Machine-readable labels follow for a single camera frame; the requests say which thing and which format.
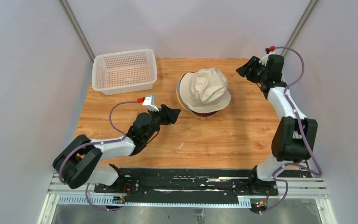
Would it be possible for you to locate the aluminium frame post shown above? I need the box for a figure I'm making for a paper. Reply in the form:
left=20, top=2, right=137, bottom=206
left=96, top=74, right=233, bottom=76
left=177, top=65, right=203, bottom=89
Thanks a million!
left=285, top=0, right=319, bottom=48
left=58, top=0, right=95, bottom=62

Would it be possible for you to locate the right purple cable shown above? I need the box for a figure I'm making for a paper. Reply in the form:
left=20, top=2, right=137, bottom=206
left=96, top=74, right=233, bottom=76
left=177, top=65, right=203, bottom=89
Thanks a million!
left=257, top=45, right=323, bottom=215

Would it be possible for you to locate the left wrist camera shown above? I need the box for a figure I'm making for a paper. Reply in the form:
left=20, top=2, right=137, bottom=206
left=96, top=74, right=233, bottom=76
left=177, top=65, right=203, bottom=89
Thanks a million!
left=142, top=95, right=159, bottom=112

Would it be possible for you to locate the dark red hat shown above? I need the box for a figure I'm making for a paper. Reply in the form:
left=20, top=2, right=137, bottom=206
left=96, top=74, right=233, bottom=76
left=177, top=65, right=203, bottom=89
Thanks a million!
left=191, top=111, right=219, bottom=118

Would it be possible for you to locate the right aluminium frame post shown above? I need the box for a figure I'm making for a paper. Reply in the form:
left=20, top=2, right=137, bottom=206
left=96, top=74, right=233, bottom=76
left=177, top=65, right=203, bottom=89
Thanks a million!
left=285, top=0, right=319, bottom=48

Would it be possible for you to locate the white plastic basket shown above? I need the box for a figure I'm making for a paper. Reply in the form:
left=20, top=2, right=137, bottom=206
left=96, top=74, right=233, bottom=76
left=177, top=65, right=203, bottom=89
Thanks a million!
left=91, top=49, right=158, bottom=95

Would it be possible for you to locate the cream hat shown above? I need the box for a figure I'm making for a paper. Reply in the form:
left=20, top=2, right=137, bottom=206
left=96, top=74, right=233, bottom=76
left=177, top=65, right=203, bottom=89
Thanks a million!
left=180, top=68, right=231, bottom=113

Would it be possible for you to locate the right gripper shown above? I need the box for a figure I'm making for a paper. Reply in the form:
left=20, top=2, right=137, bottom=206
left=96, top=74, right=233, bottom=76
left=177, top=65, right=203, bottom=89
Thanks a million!
left=236, top=56, right=267, bottom=84

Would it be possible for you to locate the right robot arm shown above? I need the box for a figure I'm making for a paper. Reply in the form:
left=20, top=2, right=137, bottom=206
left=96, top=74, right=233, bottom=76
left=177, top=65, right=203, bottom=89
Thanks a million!
left=236, top=54, right=318, bottom=195

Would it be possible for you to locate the grey hat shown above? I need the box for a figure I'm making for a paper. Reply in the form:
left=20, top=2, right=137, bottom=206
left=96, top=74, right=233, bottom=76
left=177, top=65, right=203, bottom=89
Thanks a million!
left=176, top=73, right=219, bottom=120

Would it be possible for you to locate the yellow hat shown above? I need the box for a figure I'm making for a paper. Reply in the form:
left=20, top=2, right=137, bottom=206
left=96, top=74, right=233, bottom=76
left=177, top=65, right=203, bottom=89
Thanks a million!
left=176, top=81, right=190, bottom=112

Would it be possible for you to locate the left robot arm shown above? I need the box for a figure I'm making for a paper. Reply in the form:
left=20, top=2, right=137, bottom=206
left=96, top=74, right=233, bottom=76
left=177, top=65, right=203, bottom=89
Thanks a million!
left=52, top=104, right=181, bottom=193

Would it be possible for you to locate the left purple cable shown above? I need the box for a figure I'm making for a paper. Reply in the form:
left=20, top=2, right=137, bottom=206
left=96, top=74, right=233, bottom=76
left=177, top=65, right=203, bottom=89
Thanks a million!
left=58, top=97, right=144, bottom=212

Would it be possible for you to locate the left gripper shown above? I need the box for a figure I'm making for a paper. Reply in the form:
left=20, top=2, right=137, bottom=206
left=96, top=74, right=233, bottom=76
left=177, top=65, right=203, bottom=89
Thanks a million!
left=144, top=104, right=180, bottom=141

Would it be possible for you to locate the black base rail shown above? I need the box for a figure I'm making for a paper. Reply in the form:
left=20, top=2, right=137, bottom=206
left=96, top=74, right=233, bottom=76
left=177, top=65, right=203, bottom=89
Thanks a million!
left=48, top=166, right=328, bottom=214

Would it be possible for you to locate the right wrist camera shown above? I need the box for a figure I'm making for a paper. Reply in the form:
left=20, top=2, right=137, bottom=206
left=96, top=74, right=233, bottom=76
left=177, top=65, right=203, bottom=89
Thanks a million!
left=259, top=48, right=275, bottom=66

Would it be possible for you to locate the purple cable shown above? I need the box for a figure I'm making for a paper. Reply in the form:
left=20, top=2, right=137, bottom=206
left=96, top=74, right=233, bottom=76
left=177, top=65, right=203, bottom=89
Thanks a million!
left=58, top=97, right=144, bottom=212
left=257, top=45, right=323, bottom=215

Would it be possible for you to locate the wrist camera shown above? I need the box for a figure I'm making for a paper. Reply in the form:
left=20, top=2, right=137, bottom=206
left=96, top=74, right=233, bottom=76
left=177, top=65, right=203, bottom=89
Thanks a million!
left=259, top=48, right=275, bottom=66
left=142, top=95, right=159, bottom=112

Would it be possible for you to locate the left aluminium frame post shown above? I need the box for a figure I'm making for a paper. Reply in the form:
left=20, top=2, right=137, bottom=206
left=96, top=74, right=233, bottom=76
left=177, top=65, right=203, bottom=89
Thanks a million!
left=58, top=0, right=95, bottom=62

